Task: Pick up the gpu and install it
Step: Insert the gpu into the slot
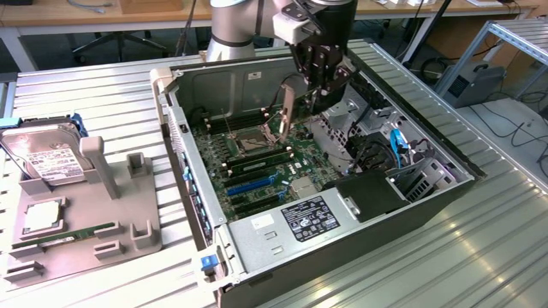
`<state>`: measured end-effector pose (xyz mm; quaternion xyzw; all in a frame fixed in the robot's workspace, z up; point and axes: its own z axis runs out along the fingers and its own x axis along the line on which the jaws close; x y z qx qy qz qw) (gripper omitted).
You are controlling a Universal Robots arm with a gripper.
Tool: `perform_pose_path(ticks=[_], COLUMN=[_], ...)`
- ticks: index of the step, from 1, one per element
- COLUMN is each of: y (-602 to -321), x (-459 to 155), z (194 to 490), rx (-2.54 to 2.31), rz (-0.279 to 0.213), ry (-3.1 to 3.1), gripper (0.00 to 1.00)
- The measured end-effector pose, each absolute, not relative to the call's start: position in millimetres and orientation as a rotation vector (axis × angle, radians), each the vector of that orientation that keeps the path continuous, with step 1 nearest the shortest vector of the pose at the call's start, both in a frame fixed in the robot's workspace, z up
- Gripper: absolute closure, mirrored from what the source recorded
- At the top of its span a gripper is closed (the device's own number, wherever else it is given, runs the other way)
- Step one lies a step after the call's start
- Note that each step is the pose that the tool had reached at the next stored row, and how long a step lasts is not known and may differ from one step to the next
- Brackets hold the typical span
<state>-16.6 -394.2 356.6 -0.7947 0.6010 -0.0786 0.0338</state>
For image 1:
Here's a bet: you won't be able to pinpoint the black floor cables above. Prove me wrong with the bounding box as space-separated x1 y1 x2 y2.
468 91 548 150

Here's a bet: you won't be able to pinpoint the green motherboard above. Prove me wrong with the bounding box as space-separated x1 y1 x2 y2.
188 105 326 222

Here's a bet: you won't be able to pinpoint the blue data wire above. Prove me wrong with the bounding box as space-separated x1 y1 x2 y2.
389 128 408 169

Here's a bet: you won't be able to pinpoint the small black chair base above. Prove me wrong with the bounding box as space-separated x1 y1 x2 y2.
353 18 390 33

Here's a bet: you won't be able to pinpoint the grey power supply unit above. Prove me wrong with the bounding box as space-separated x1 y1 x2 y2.
228 187 360 274

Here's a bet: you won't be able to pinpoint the metal socket cover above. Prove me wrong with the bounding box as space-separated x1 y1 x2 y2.
260 108 286 144

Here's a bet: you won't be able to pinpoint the open black PC case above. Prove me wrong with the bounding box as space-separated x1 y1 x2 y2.
149 47 488 308

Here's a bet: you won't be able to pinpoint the black plastic fan shroud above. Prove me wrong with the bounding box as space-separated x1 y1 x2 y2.
322 168 414 224

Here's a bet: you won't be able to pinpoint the thin metal locking lever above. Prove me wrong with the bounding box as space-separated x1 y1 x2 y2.
221 107 236 139

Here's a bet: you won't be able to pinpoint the blue expansion slot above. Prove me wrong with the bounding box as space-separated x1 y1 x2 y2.
226 175 278 197

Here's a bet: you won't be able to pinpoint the black RAM slot bank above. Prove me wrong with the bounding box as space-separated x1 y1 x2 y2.
221 146 296 177
204 108 269 135

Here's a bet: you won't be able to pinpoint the thin dangling cable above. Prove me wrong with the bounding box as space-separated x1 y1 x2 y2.
180 0 197 57

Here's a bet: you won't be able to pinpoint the silver perforated drive cage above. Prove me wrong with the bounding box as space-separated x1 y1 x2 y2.
308 92 389 176

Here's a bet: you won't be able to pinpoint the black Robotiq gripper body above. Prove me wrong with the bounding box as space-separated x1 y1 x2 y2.
306 0 358 55

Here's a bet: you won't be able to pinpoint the silver CPU chip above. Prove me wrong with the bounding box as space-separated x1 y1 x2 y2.
22 202 61 230

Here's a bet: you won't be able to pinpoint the black power wire bundle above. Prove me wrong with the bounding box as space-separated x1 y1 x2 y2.
345 105 397 176

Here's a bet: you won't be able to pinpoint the wooden desk with white legs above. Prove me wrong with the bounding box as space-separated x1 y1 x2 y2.
0 0 214 73

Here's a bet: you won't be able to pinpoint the grey floor box with handle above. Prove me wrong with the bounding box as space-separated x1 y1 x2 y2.
444 63 509 109

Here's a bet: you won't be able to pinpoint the black chair star base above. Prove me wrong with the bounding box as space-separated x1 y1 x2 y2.
70 30 169 64

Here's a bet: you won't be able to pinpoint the long wooden desk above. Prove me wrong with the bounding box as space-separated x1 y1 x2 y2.
354 0 540 62

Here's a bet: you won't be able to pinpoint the loose green RAM stick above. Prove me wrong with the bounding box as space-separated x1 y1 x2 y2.
10 223 116 250

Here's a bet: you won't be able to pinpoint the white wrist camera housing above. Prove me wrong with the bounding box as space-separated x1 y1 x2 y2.
272 0 325 45

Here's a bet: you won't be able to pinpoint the installed RAM stick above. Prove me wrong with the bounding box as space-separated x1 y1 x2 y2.
230 156 286 173

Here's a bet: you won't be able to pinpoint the silver slotted disk bay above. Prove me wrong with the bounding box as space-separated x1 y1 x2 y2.
384 156 465 203

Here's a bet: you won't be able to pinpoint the black expansion slot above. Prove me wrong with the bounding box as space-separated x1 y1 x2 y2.
233 195 282 216

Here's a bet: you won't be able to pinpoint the light blue cable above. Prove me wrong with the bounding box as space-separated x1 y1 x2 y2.
66 0 114 14

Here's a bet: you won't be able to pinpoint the black looped wire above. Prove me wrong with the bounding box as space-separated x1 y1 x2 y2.
272 74 309 108

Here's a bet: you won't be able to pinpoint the black slanted stand pole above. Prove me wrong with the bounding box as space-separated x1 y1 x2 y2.
408 0 453 64

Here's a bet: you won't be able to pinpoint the aluminium frame slat table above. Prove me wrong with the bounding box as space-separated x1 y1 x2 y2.
434 18 548 107

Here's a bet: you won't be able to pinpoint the black graphics card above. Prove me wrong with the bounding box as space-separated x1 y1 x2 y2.
280 80 345 142

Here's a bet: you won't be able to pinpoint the hard disk with blue carrier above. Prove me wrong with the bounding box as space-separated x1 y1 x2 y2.
0 110 89 187

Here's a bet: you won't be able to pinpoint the coiled black cable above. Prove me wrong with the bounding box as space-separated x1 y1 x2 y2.
420 56 446 81

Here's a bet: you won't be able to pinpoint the grey plastic parts rack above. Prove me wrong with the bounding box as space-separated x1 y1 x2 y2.
2 136 164 291

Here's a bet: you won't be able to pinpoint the silver chipset heatsink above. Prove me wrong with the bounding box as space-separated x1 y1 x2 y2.
290 178 320 197

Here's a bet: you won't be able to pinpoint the CPU socket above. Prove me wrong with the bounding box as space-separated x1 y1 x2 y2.
233 130 269 158

